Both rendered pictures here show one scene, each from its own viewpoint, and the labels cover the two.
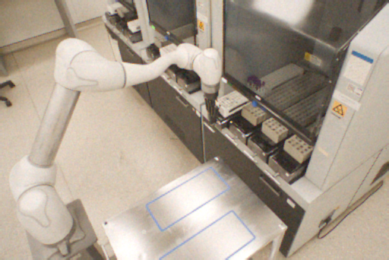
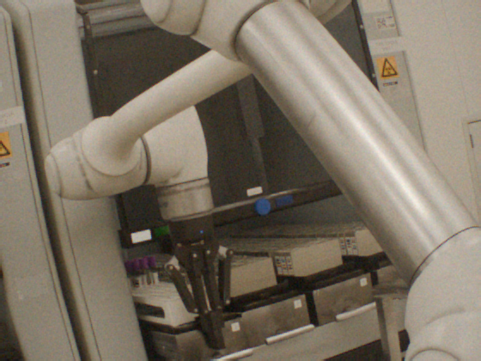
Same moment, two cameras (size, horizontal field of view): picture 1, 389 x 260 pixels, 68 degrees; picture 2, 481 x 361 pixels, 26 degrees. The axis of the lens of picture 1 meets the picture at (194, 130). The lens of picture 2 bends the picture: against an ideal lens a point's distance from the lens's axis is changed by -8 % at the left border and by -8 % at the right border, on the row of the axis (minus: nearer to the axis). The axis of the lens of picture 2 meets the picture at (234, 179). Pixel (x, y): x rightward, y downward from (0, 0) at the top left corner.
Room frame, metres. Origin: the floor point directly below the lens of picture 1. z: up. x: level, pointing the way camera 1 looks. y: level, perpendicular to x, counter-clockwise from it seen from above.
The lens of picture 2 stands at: (0.98, 1.76, 1.15)
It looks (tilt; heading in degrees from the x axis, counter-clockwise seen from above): 3 degrees down; 273
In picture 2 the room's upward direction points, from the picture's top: 12 degrees counter-clockwise
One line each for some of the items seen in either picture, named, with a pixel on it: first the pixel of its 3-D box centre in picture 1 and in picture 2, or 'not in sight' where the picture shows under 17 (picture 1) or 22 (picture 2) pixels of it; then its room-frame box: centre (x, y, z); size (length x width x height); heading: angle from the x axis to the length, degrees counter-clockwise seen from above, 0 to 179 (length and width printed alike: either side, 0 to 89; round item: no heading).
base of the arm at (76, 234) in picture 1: (58, 233); not in sight; (0.61, 0.63, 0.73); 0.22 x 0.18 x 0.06; 30
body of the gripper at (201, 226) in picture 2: (211, 96); (194, 243); (1.17, -0.10, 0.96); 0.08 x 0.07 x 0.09; 30
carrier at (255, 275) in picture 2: (250, 115); (246, 279); (1.11, -0.30, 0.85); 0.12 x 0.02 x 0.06; 31
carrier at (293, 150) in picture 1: (294, 151); (376, 241); (0.84, -0.45, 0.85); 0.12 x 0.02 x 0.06; 29
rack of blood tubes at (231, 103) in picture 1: (239, 99); (163, 305); (1.27, -0.27, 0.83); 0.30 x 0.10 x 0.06; 120
